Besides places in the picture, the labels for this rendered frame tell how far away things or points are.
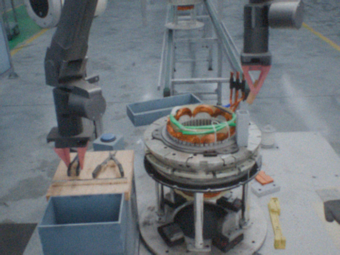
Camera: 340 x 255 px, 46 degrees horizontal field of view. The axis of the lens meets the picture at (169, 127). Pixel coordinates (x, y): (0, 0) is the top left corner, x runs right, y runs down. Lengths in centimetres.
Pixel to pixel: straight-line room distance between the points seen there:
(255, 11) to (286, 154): 86
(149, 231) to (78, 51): 60
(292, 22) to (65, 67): 48
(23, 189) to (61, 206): 211
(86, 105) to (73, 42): 13
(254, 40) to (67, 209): 57
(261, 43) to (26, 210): 220
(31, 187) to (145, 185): 171
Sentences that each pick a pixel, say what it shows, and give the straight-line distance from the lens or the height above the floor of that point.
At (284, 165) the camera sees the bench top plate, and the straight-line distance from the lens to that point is 159.
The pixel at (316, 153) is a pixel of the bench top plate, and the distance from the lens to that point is 170.
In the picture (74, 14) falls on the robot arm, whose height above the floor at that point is 146.
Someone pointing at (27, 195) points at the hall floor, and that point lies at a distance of 298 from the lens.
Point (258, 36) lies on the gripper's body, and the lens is 93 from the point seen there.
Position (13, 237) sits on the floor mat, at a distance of 262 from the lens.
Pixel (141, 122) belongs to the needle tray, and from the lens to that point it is 132.
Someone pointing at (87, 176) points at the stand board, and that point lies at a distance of 100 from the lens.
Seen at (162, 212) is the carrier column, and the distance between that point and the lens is 125.
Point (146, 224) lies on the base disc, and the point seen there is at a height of 80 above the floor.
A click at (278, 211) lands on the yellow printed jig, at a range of 132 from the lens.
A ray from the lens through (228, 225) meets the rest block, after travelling 115.
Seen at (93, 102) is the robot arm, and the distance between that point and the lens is 84.
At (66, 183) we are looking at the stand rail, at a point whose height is 107.
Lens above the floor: 158
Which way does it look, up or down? 26 degrees down
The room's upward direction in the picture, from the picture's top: 3 degrees counter-clockwise
